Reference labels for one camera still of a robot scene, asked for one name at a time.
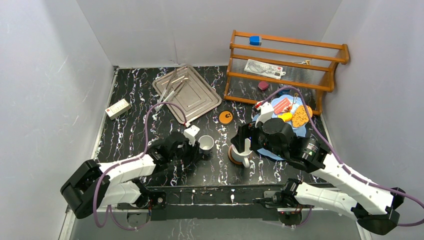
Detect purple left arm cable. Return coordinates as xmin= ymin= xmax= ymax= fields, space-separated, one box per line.
xmin=92 ymin=101 xmax=190 ymax=232

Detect small white cardboard box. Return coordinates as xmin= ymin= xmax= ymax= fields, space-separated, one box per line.
xmin=105 ymin=99 xmax=131 ymax=120

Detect blue three-tier cake stand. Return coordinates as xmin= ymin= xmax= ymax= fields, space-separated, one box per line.
xmin=257 ymin=94 xmax=307 ymax=161

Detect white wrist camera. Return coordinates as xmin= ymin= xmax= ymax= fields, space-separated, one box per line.
xmin=183 ymin=122 xmax=200 ymax=146
xmin=255 ymin=101 xmax=274 ymax=128

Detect small grey white cup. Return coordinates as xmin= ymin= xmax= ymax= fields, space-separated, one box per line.
xmin=198 ymin=135 xmax=215 ymax=155

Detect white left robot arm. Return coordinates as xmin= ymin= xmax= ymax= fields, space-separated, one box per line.
xmin=60 ymin=131 xmax=200 ymax=219

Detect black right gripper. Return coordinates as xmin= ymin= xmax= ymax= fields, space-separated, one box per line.
xmin=230 ymin=120 xmax=287 ymax=160

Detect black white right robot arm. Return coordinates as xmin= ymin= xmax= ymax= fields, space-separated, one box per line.
xmin=230 ymin=118 xmax=404 ymax=235

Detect maroon heart-shaped object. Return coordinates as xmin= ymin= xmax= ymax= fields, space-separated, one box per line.
xmin=257 ymin=81 xmax=269 ymax=91

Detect packaged ruler protractor set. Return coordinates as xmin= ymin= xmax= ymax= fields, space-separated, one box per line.
xmin=244 ymin=59 xmax=286 ymax=80

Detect blue block on shelf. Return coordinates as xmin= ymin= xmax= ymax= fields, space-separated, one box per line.
xmin=249 ymin=35 xmax=262 ymax=46

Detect orange yellow pastry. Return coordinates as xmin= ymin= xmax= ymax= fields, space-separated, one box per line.
xmin=277 ymin=112 xmax=293 ymax=123

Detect steel food tongs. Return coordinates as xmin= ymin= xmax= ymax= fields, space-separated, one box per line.
xmin=158 ymin=68 xmax=178 ymax=104

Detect orange black round coaster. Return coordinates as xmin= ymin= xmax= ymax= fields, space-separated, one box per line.
xmin=218 ymin=110 xmax=234 ymax=126

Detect pink layered cake slice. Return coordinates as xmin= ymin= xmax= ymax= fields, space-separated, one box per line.
xmin=273 ymin=97 xmax=293 ymax=115

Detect white ceramic mug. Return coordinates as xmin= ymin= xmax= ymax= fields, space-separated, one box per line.
xmin=231 ymin=138 xmax=253 ymax=168

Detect steel serving tray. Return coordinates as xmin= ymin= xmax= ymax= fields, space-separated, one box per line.
xmin=152 ymin=65 xmax=222 ymax=124

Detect brown chocolate chip cookie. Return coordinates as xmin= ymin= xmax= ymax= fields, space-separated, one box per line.
xmin=291 ymin=105 xmax=313 ymax=128

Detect brown wooden round coaster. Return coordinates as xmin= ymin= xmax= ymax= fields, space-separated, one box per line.
xmin=227 ymin=145 xmax=243 ymax=165

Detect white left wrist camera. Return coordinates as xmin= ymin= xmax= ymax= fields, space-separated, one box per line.
xmin=183 ymin=122 xmax=200 ymax=146

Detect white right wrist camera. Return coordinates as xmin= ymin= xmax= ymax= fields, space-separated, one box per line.
xmin=255 ymin=101 xmax=274 ymax=128

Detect wooden two-tier shelf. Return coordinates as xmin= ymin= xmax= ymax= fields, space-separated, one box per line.
xmin=223 ymin=30 xmax=350 ymax=116

